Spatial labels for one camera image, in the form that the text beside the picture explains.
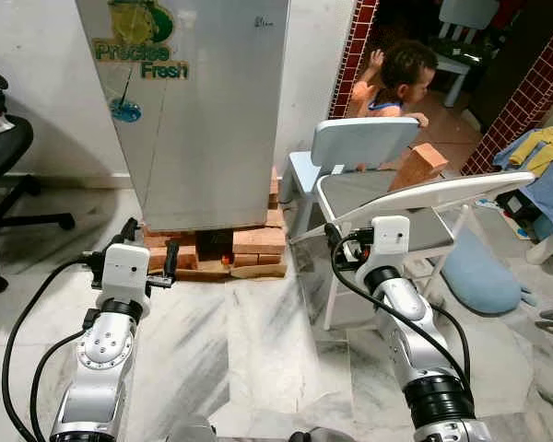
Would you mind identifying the green yellow fridge sticker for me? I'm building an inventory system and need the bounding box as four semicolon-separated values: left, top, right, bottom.
92;0;191;124

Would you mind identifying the grey white folding chair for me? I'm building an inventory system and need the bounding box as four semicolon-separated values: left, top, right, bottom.
288;169;537;332

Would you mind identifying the yellow cloth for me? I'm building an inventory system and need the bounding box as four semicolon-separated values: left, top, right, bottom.
509;127;553;174

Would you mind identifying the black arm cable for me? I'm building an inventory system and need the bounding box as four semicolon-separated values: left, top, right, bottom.
30;330;88;442
328;241;473;392
2;258;98;442

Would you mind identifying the pale blue slatted child chair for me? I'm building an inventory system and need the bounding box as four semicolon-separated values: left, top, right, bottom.
430;0;500;108

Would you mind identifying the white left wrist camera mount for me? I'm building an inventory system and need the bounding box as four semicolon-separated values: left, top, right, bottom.
100;242;152;306

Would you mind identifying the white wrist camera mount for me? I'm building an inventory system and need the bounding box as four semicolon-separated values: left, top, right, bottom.
100;242;152;306
369;215;412;273

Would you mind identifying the small black floor object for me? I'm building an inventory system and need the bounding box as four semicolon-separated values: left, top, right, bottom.
120;218;140;244

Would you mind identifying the black office chair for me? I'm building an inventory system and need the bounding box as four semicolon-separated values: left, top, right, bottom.
0;63;76;296

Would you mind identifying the black toy box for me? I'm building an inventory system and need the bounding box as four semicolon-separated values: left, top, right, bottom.
493;189;545;242

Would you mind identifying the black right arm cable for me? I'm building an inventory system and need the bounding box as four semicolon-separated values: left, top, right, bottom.
328;241;473;392

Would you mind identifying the blue cushion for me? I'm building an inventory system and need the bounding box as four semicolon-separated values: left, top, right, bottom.
440;228;538;316

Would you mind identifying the pale blue solid-back child chair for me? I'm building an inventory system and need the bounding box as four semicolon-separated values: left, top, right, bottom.
278;117;422;238

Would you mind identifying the grey robot right leg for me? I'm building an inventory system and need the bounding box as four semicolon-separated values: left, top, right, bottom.
288;425;353;442

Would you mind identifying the silver fridge door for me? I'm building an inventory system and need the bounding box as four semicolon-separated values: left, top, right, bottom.
76;0;290;232

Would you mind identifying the red clay brick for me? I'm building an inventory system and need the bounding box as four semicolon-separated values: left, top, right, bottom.
143;230;200;271
232;227;288;257
388;143;450;192
267;166;283;229

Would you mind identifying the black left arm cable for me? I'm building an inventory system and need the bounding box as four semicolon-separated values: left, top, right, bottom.
2;258;98;442
30;330;88;442

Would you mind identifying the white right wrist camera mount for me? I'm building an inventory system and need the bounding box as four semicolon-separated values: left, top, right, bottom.
369;215;412;273

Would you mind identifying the child in blue top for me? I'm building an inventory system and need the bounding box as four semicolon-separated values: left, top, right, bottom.
350;39;440;128

